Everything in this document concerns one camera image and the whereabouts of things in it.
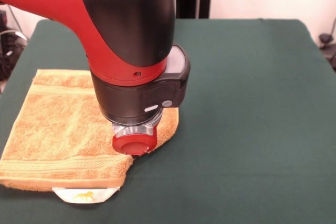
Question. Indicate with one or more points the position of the dark green table cloth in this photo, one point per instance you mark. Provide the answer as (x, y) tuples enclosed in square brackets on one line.
[(262, 103)]

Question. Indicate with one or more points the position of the black device with red light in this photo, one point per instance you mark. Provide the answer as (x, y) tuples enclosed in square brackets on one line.
[(2, 19)]

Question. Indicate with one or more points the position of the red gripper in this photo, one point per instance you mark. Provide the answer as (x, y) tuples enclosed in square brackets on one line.
[(135, 144)]

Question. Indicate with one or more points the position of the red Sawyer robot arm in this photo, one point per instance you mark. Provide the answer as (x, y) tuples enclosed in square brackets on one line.
[(118, 37)]

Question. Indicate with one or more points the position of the small black adapter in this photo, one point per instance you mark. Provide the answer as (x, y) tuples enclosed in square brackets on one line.
[(325, 39)]

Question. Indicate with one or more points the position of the orange terry towel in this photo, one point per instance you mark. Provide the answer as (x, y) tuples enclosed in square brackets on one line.
[(52, 129)]

